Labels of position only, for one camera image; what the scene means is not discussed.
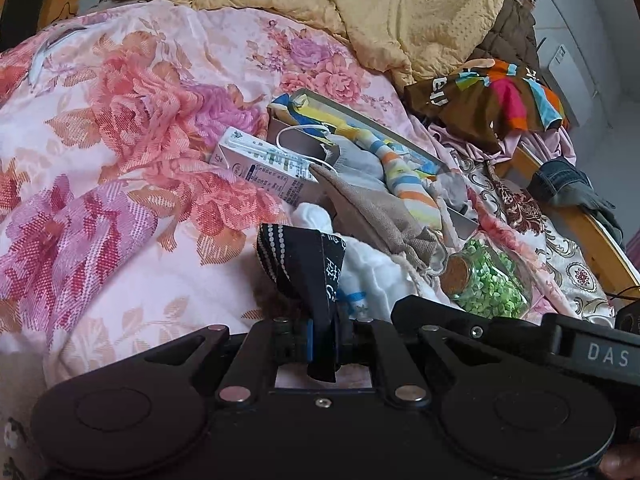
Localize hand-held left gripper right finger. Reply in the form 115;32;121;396
336;309;507;407

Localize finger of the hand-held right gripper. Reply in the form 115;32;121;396
390;295;551;356

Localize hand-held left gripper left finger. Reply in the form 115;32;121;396
144;319;316;407

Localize black cloth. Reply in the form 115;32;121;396
256;223;347;383

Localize beige drawstring pouch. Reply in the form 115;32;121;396
310;164;448;281

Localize striped sock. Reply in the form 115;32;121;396
350;129;443;228

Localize grey box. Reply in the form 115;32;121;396
266;88;481;241

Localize glass jar of green beads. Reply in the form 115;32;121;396
440;236;535;320

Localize cream damask bedsheet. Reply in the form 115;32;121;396
0;150;617;480

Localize dark grey garment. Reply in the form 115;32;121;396
575;185;626;247

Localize blue jeans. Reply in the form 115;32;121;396
527;157;596;206

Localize white printed carton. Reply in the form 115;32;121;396
209;127;321;206

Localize pink cloth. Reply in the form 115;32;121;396
427;122;578;171

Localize brown multicoloured garment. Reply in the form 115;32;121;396
404;59;571;153

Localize pink floral blanket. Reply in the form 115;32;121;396
0;0;551;411

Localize white air conditioner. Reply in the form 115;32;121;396
537;37;601;128

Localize brown quilted jacket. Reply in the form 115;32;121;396
467;0;538;78

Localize yellow quilt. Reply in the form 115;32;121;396
112;0;516;88

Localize black cable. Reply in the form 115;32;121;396
606;284;640;306

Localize wooden bed frame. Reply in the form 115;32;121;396
0;0;640;293

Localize white cable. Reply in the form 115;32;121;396
275;124;337;171

